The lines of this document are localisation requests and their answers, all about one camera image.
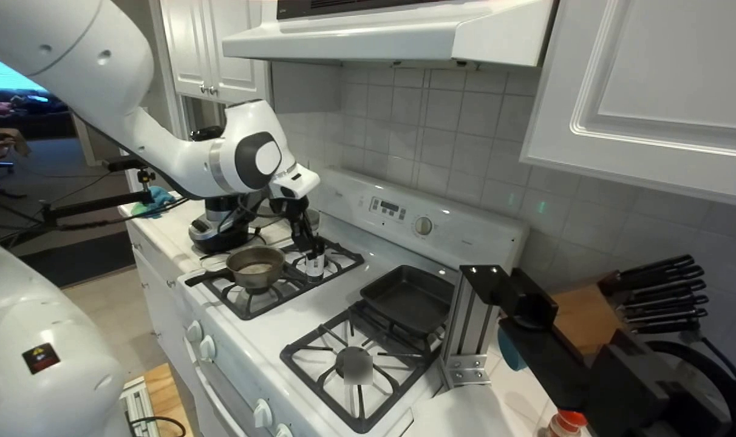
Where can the white gas stove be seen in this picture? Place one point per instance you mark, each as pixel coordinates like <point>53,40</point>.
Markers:
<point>319,323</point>

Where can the white stove knob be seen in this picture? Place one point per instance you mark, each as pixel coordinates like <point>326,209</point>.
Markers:
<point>195,331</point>
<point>263,413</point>
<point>207,348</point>
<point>283,431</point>

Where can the black burner grate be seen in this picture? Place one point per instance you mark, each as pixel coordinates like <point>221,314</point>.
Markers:
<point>272,282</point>
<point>354,364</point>

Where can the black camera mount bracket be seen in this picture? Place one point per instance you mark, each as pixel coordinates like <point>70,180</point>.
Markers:
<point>502,291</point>

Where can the white panel dial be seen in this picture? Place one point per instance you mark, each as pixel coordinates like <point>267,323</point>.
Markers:
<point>424,224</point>

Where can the teal clamp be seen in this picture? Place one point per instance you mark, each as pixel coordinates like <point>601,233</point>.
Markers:
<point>151,204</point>

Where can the black camera on boom stand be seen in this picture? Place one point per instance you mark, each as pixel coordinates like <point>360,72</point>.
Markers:
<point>91,209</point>

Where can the aluminium profile post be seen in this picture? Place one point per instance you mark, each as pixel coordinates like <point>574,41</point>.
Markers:
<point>467,331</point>

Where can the white wall cabinet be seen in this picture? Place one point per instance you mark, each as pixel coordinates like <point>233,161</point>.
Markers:
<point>212,44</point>
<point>658,89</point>

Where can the white range hood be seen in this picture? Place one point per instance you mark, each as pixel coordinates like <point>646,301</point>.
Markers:
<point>382,36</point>

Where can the black square baking pan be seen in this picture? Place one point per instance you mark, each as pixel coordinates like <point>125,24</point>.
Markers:
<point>405,299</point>

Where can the teal round object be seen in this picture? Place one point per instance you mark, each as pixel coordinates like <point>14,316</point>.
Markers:
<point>511,348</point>

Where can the black countertop appliance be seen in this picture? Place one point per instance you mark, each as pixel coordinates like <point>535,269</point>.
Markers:
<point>634,390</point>

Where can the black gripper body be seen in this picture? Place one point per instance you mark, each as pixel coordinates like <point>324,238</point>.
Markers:
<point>289,212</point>

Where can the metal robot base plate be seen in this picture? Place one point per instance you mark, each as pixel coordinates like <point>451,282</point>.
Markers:
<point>137,408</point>

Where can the wooden knife block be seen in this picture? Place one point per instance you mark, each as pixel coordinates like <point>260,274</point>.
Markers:
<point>586,319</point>

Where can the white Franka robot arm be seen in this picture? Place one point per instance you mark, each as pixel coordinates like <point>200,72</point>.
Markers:
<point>99,63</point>

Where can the wooden table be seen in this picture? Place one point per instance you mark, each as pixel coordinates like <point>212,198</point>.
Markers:
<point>166,401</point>

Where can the red cap bottle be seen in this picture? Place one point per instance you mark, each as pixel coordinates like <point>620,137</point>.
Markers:
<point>566,424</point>

